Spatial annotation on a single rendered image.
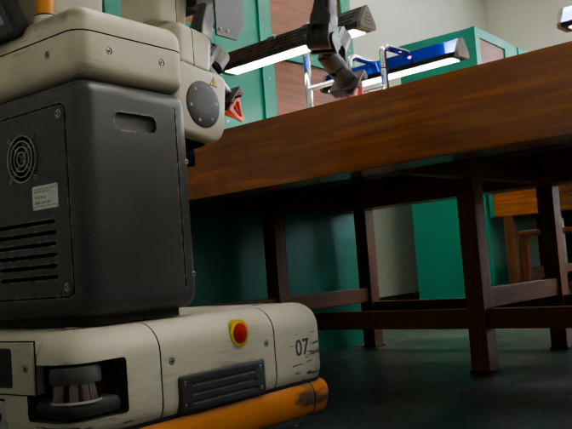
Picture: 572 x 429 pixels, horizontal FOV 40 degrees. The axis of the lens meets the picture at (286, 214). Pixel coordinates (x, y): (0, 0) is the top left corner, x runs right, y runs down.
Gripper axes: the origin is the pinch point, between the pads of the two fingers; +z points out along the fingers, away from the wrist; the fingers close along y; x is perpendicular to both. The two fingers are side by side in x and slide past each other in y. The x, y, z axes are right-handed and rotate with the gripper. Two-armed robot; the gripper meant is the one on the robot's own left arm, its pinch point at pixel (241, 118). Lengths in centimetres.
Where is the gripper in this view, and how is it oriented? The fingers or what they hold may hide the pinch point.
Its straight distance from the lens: 241.0
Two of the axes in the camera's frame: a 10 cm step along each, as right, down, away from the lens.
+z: 5.5, 6.6, 5.2
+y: -7.4, 0.9, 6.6
